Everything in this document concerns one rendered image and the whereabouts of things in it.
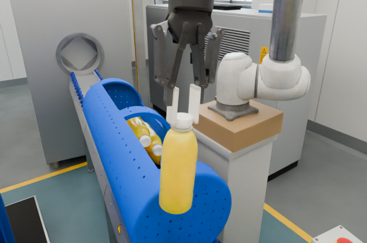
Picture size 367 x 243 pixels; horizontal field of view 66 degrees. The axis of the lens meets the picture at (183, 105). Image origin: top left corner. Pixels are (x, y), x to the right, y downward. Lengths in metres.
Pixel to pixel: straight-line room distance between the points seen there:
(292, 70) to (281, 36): 0.15
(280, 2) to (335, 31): 2.40
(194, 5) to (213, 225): 0.59
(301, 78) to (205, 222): 0.72
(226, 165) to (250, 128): 0.20
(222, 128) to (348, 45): 2.38
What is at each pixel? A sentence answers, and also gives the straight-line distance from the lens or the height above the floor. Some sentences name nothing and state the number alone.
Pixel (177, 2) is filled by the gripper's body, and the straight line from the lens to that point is 0.46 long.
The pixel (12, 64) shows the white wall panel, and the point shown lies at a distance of 5.80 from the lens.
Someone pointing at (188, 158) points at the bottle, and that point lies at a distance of 0.52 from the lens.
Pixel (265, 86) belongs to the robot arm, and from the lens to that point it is 1.24.
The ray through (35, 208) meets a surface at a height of 0.15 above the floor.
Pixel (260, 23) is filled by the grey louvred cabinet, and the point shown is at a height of 1.39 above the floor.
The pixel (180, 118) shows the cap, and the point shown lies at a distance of 0.51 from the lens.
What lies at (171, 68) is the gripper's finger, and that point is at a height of 1.52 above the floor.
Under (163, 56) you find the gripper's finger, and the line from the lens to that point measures 0.46.
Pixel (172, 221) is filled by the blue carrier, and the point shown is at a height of 1.11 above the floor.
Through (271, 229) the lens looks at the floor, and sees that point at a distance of 2.36.
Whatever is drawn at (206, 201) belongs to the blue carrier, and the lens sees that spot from 0.77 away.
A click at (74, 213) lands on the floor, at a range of 2.53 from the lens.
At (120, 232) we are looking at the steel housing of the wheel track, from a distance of 1.07.
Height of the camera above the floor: 1.64
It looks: 23 degrees down
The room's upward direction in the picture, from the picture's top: straight up
